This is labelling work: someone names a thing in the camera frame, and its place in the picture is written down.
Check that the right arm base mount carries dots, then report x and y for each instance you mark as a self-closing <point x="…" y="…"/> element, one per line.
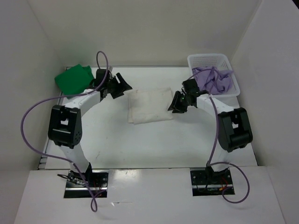
<point x="207" y="183"/>

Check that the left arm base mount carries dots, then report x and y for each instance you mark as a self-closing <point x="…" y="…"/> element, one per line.
<point x="76" y="188"/>

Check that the green t shirt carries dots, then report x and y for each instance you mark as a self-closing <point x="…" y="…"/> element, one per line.
<point x="74" y="80"/>

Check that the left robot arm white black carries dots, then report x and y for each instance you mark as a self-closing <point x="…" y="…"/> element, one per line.
<point x="65" y="127"/>

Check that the white plastic basket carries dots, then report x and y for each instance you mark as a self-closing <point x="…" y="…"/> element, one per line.
<point x="220" y="62"/>

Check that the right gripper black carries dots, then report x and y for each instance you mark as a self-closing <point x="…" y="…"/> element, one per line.
<point x="179" y="108"/>

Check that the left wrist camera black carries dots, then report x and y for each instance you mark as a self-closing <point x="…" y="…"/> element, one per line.
<point x="100" y="76"/>

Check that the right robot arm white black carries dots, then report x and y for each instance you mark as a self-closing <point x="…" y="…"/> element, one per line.
<point x="233" y="130"/>

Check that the white t shirt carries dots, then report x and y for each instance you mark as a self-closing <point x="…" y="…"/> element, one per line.
<point x="149" y="106"/>

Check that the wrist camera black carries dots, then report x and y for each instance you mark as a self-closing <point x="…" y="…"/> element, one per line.
<point x="100" y="76"/>
<point x="190" y="86"/>

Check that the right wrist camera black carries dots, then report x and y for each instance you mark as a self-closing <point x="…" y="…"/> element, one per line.
<point x="190" y="86"/>

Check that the purple t shirt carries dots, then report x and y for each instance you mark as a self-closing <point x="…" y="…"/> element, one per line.
<point x="212" y="80"/>

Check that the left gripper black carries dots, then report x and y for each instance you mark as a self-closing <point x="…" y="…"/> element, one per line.
<point x="122" y="87"/>

